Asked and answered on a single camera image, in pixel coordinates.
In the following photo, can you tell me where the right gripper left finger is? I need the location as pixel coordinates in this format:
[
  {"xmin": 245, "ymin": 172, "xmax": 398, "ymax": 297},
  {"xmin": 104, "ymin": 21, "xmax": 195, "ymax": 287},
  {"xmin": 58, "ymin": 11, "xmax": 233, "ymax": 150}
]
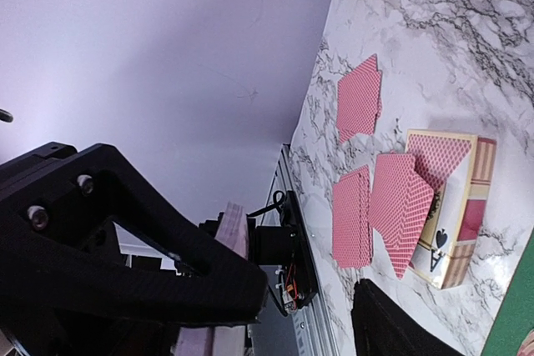
[{"xmin": 1, "ymin": 143, "xmax": 267, "ymax": 325}]

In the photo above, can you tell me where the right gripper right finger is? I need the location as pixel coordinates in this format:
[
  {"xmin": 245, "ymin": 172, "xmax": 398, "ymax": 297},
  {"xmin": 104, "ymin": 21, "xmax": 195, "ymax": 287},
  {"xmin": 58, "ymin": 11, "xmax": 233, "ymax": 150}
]
[{"xmin": 351, "ymin": 279, "xmax": 459, "ymax": 356}]

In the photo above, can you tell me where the red card pile front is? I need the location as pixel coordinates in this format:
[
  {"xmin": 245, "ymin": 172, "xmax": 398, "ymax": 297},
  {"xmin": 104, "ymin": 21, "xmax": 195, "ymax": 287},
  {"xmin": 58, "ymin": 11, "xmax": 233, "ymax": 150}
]
[{"xmin": 332, "ymin": 165, "xmax": 373, "ymax": 268}]

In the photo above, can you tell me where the red playing card deck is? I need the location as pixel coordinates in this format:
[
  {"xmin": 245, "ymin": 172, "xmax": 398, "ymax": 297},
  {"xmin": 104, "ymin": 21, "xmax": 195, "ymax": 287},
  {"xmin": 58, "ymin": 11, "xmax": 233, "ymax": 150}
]
[{"xmin": 369, "ymin": 153, "xmax": 434, "ymax": 278}]

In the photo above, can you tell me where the red chip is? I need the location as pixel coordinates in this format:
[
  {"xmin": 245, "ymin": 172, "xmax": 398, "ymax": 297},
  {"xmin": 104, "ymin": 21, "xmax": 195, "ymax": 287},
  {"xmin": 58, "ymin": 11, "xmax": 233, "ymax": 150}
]
[{"xmin": 516, "ymin": 330, "xmax": 534, "ymax": 356}]

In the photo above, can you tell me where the round green poker mat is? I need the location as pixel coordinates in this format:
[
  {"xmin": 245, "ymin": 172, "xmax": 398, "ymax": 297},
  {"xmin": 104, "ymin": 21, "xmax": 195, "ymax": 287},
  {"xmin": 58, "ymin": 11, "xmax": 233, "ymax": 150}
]
[{"xmin": 481, "ymin": 234, "xmax": 534, "ymax": 356}]

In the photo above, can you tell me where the playing card box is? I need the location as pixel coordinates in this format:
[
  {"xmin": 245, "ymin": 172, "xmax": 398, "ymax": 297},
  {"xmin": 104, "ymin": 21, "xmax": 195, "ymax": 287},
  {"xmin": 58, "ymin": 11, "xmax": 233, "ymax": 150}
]
[{"xmin": 405, "ymin": 129, "xmax": 497, "ymax": 289}]

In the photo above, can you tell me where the front aluminium rail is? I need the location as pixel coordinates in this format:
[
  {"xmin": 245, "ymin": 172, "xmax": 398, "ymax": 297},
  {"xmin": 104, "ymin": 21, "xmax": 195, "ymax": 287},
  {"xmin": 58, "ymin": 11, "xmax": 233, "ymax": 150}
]
[{"xmin": 261, "ymin": 143, "xmax": 339, "ymax": 356}]

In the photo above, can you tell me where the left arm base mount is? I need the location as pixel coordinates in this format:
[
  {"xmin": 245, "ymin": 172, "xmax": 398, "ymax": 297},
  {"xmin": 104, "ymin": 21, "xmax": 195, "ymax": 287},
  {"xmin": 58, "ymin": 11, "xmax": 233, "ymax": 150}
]
[{"xmin": 199, "ymin": 189, "xmax": 322, "ymax": 318}]

